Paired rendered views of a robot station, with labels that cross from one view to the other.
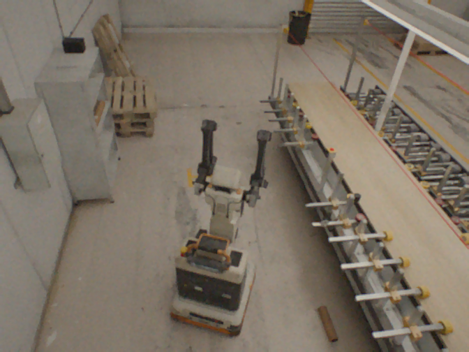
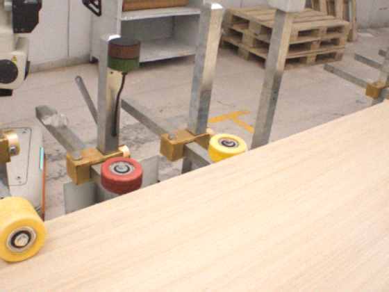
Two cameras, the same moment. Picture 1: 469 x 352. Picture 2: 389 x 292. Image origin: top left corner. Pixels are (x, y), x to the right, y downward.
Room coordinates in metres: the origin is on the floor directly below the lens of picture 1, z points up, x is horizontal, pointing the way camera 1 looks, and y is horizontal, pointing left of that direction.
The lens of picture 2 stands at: (1.85, -1.75, 1.37)
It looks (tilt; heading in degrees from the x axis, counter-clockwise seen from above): 30 degrees down; 59
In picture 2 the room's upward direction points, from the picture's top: 7 degrees clockwise
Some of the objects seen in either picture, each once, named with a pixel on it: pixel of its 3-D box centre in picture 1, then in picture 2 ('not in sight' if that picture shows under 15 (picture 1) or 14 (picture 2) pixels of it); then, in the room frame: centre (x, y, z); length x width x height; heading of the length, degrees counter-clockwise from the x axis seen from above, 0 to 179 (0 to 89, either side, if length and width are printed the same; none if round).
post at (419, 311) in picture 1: (407, 327); not in sight; (1.15, -1.15, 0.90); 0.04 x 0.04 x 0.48; 11
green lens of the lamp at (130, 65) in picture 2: not in sight; (123, 60); (2.14, -1.01, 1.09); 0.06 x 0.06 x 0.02
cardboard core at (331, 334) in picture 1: (327, 323); not in sight; (1.61, -0.92, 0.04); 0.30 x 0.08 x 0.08; 11
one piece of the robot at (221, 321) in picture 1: (206, 317); not in sight; (1.49, 0.16, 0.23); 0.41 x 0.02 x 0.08; 77
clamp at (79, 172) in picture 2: (345, 221); (99, 162); (2.10, -0.97, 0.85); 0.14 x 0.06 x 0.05; 11
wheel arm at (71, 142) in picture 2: (336, 223); (76, 149); (2.07, -0.89, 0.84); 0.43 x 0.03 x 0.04; 101
